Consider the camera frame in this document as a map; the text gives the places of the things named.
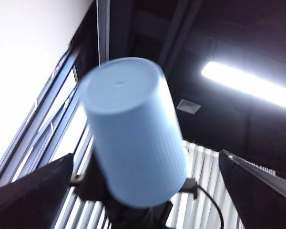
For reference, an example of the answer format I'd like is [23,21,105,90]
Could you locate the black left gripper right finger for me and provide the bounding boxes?
[218,149,286,229]

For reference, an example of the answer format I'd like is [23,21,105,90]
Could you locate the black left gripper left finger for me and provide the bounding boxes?
[0,152,74,229]

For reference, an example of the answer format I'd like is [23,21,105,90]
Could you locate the blue ribbed cup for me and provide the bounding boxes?
[80,57,189,211]

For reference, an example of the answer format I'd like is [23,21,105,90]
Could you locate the white window blinds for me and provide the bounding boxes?
[50,124,277,229]

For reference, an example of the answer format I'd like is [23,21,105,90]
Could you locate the white ceiling light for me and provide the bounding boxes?
[200,61,286,112]

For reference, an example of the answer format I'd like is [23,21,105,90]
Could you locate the square ceiling vent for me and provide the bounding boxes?
[176,98,201,115]

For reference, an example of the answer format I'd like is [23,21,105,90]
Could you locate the thin black cable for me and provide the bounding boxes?
[195,183,224,229]

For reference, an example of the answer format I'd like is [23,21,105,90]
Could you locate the dark window frame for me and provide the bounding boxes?
[0,42,103,191]

